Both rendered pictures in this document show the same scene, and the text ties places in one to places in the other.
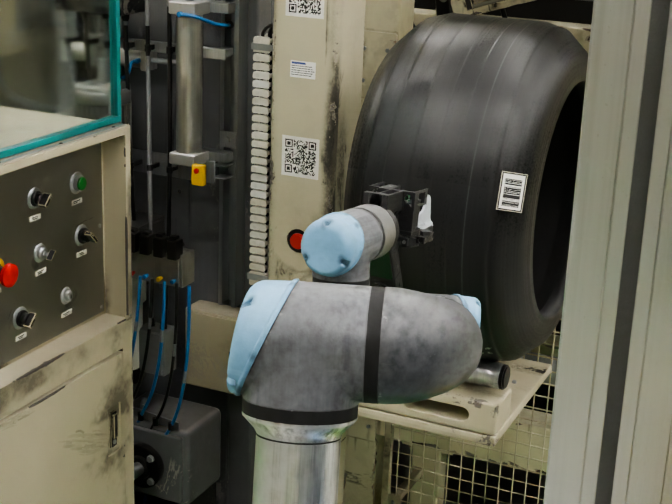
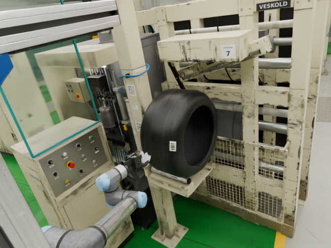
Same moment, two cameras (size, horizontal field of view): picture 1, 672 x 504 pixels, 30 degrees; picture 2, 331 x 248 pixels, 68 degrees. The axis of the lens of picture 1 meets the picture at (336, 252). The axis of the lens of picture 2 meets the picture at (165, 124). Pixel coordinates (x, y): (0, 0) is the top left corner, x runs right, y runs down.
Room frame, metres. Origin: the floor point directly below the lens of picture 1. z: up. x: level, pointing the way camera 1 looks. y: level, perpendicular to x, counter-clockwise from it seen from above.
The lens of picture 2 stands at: (0.68, -0.64, 2.00)
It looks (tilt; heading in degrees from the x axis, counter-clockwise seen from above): 25 degrees down; 18
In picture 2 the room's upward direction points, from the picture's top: 10 degrees counter-clockwise
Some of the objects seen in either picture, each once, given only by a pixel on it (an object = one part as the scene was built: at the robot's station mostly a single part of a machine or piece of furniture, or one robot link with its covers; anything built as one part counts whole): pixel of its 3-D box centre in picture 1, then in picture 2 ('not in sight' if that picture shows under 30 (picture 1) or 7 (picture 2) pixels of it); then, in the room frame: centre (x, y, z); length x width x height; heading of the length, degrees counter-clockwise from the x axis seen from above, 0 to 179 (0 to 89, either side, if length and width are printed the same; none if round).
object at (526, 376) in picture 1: (433, 382); (181, 174); (2.20, -0.20, 0.80); 0.37 x 0.36 x 0.02; 156
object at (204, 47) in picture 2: not in sight; (203, 46); (2.42, -0.43, 1.71); 0.61 x 0.25 x 0.15; 66
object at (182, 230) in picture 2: not in sight; (169, 232); (2.28, 0.05, 0.02); 0.27 x 0.27 x 0.04; 66
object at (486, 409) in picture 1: (407, 390); (170, 181); (2.07, -0.14, 0.84); 0.36 x 0.09 x 0.06; 66
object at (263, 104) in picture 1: (267, 163); (135, 126); (2.29, 0.14, 1.19); 0.05 x 0.04 x 0.48; 156
